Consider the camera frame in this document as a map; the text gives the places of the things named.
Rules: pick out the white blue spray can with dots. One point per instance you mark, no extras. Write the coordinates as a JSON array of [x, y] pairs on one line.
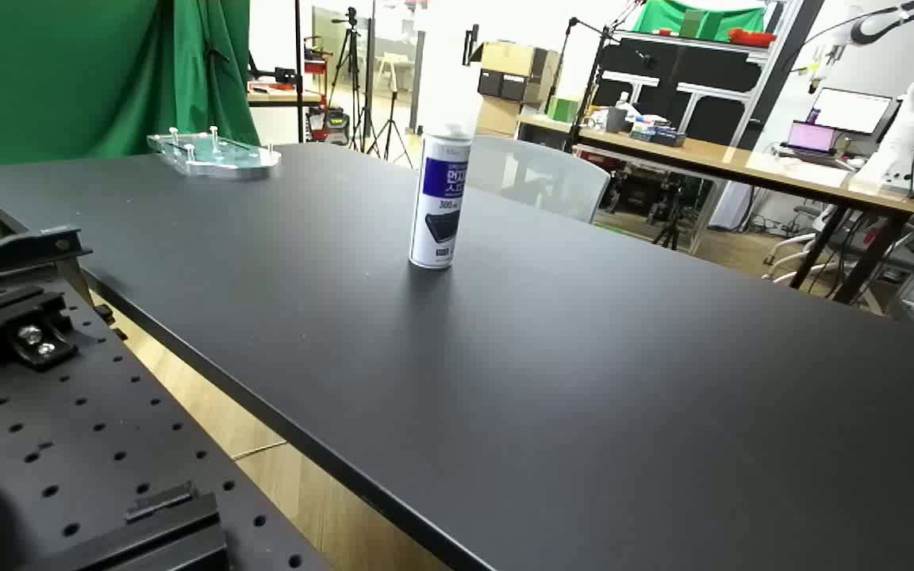
[[438, 200]]

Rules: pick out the clear spray can lid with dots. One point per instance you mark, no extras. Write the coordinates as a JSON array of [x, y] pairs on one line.
[[448, 132]]

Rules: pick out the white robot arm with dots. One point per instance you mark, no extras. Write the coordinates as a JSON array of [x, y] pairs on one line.
[[892, 159]]

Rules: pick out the translucent white chair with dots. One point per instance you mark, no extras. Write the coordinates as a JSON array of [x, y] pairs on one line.
[[538, 175]]

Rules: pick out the cardboard boxes stack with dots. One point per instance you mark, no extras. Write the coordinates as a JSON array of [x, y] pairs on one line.
[[513, 78]]

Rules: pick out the black and white shelving cabinet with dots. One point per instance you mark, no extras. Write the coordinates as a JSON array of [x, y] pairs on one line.
[[704, 91]]

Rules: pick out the wooden workbench with black legs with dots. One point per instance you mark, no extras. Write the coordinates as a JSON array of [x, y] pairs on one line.
[[758, 168]]

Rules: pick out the green cloth on shelf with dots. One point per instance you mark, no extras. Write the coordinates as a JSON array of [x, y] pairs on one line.
[[704, 19]]

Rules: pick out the laptop with pink screen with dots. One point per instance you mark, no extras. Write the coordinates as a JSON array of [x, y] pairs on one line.
[[811, 138]]

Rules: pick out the black perforated breadboard plate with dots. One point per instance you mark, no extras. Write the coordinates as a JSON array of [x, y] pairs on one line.
[[104, 469]]

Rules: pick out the white monitor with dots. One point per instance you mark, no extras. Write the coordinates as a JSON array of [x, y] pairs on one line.
[[852, 113]]

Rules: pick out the green backdrop curtain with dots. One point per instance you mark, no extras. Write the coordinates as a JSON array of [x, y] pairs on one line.
[[96, 78]]

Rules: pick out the black camera tripod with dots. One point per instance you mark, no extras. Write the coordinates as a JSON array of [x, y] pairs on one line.
[[354, 63]]

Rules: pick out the black mounting bracket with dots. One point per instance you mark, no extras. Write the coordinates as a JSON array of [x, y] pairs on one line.
[[32, 325]]

